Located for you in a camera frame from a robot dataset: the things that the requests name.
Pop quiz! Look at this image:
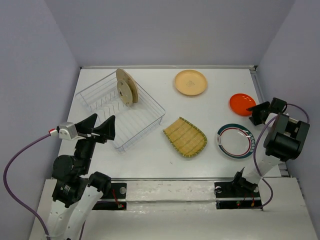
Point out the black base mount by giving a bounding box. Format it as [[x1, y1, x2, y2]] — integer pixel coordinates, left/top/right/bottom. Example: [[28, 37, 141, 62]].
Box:
[[92, 182, 127, 211], [213, 181, 263, 210]]

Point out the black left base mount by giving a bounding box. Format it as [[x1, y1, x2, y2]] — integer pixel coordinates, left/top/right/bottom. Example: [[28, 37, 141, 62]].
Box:
[[92, 182, 127, 211]]

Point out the green yellow bamboo tray plate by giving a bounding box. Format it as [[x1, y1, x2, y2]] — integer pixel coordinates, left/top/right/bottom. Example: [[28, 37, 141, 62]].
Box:
[[162, 117, 208, 158]]

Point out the plain beige round plate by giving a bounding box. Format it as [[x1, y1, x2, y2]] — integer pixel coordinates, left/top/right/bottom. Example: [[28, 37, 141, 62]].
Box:
[[174, 69, 208, 96]]

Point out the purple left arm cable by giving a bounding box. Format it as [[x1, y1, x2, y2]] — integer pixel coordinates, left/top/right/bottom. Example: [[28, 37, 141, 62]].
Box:
[[2, 128, 60, 238]]

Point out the white plate green red rim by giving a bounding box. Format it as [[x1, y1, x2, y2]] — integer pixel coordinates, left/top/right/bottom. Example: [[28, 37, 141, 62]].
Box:
[[216, 123, 256, 160]]

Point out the orange round plate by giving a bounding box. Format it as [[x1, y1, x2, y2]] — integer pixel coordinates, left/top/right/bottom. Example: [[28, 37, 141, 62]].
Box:
[[229, 93, 256, 117]]

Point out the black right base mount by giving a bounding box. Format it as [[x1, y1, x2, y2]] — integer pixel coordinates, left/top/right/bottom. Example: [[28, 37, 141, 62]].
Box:
[[213, 181, 263, 210]]

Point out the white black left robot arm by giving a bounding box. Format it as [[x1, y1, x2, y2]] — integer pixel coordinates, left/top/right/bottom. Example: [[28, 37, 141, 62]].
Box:
[[45, 113, 116, 240]]

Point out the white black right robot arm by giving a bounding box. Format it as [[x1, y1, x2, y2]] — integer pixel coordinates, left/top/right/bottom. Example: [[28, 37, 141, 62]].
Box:
[[230, 97, 310, 196]]

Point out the beige bird oval plate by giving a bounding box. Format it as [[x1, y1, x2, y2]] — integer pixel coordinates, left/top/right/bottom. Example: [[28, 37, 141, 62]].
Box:
[[116, 68, 139, 104]]

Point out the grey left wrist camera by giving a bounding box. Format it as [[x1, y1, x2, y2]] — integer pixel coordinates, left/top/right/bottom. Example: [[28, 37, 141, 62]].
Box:
[[48, 121, 88, 141]]

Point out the white wire dish rack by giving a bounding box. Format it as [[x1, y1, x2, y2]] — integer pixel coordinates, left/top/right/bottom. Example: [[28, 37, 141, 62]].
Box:
[[75, 68, 166, 152]]

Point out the small beige patterned plate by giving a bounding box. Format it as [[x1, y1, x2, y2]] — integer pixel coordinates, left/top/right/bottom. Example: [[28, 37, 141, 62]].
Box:
[[117, 80, 133, 106]]

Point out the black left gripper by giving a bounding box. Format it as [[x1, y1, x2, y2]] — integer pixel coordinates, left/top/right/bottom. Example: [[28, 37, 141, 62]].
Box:
[[75, 112, 117, 173]]

